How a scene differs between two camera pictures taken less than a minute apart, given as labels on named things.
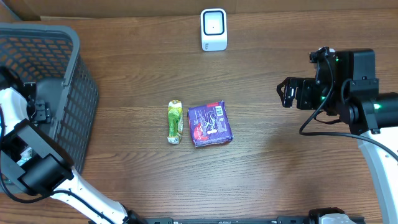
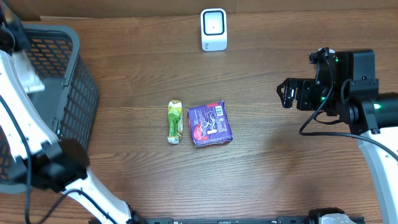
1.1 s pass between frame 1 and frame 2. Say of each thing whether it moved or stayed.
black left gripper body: moved
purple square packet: stayed
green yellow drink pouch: stayed
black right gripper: stayed
